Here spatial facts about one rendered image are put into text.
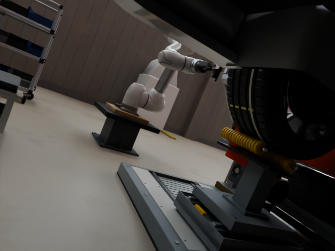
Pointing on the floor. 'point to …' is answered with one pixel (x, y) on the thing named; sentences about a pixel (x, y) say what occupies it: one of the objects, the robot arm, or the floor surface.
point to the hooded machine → (154, 75)
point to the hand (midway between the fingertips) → (219, 67)
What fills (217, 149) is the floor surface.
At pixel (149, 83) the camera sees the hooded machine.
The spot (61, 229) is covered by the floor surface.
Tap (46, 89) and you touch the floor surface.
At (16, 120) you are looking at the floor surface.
